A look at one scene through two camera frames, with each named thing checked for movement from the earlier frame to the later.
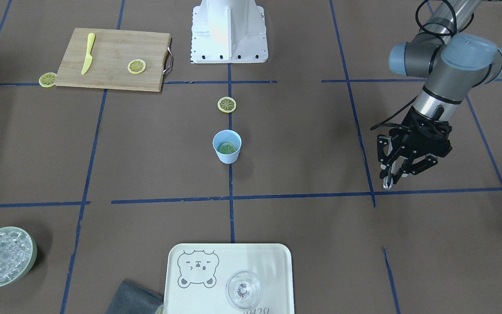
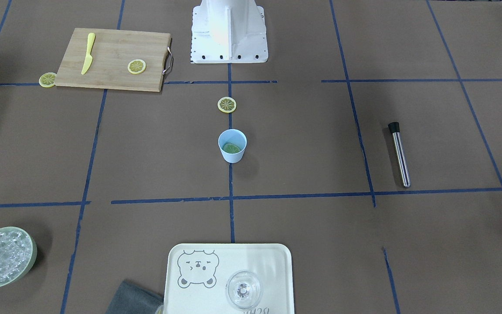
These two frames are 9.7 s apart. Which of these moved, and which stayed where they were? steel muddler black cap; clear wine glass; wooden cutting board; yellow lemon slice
Moved: steel muddler black cap
Stayed: yellow lemon slice; clear wine glass; wooden cutting board
